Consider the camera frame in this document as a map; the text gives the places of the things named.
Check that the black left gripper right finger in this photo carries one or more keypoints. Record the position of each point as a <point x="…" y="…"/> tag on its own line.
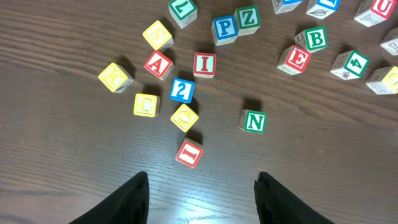
<point x="277" y="205"/>

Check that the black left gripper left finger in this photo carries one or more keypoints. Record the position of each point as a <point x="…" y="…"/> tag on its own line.
<point x="129" y="204"/>

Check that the green N block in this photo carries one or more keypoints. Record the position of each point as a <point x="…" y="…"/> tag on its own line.
<point x="253" y="121"/>

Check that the red E block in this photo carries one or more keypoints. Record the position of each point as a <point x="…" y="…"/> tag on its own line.
<point x="294" y="60"/>

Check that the red U block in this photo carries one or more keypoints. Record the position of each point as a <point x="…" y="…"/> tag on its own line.
<point x="372" y="12"/>

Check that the red I block lower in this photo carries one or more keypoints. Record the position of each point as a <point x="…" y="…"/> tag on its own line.
<point x="189" y="153"/>

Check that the red i block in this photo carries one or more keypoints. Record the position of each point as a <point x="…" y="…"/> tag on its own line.
<point x="204" y="65"/>
<point x="189" y="153"/>

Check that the yellow C block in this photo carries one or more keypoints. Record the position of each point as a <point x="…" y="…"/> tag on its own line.
<point x="146" y="105"/>

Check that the yellow O block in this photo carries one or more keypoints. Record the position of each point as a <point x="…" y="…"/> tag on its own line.
<point x="184" y="117"/>

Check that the blue 2 block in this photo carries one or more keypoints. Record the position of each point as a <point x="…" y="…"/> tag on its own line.
<point x="182" y="90"/>

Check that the yellow K block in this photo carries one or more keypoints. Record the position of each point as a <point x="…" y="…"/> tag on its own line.
<point x="115" y="78"/>

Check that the red A block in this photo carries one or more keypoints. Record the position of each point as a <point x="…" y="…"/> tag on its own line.
<point x="159" y="65"/>

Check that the red I block upper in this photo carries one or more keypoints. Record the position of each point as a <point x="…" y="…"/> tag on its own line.
<point x="204" y="65"/>

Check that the green 4 block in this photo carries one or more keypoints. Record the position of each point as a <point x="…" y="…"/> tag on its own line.
<point x="350" y="65"/>

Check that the yellow block near 4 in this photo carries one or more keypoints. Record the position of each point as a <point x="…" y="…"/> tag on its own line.
<point x="383" y="81"/>

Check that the green B block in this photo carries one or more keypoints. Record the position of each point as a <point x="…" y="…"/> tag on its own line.
<point x="312" y="40"/>

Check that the yellow S block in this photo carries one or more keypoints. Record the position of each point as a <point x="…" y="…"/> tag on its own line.
<point x="158" y="36"/>

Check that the blue P block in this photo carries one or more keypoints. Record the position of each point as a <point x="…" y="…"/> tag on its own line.
<point x="224" y="30"/>

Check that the green Z block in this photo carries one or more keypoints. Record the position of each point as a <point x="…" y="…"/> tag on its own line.
<point x="247" y="19"/>

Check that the wooden block right edge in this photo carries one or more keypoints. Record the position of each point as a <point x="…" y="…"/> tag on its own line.
<point x="389" y="43"/>

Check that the blue L block left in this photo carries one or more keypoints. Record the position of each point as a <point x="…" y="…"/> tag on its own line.
<point x="282" y="6"/>

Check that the blue l block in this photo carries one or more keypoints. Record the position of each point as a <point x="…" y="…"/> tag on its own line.
<point x="282" y="6"/>
<point x="321" y="9"/>

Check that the green 7 block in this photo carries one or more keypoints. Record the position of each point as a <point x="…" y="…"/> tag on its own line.
<point x="183" y="12"/>

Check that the blue L block right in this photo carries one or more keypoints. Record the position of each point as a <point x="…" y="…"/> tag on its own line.
<point x="321" y="9"/>

